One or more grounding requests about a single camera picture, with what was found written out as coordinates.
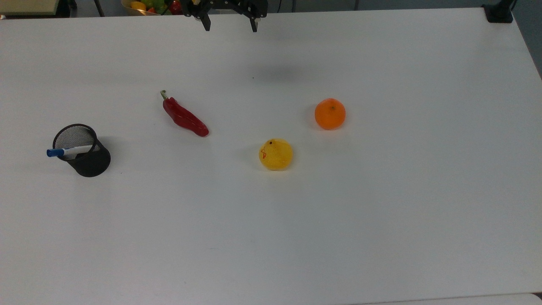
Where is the beige furniture top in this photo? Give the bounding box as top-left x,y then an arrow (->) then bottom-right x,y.
0,0 -> 61,17

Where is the white marker pen blue cap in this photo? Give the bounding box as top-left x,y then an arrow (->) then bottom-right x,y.
47,145 -> 94,158

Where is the red chili pepper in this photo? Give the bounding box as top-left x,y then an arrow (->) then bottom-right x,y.
160,90 -> 210,137

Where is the black table clamp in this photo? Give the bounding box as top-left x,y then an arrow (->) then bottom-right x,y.
482,0 -> 518,24

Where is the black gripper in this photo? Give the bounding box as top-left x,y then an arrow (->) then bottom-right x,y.
181,0 -> 268,33

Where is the orange fruit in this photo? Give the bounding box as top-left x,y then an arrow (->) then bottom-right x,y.
314,98 -> 346,130

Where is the yellow duck toy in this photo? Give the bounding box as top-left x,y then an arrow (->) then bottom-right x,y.
259,138 -> 294,171

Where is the bowl holding toy fruit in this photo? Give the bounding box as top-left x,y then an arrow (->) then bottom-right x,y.
121,0 -> 183,17

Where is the black mesh pen cup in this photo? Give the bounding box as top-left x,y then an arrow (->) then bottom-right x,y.
52,123 -> 111,178

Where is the green toy fruit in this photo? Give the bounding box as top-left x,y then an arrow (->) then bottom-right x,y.
142,0 -> 169,14

